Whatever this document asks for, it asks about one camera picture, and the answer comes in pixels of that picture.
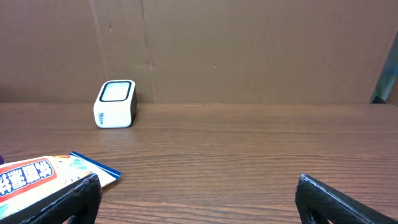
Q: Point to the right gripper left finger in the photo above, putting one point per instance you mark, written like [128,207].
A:
[77,203]

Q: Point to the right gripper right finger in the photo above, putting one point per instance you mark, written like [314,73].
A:
[319,203]

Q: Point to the yellow wipes package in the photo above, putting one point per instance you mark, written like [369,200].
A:
[25,182]

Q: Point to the purple red pad package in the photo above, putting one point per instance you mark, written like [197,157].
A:
[2,161]

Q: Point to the white barcode scanner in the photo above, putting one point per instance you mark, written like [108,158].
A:
[116,104]

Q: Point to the grey metal frame post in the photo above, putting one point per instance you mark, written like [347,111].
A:
[387,77]

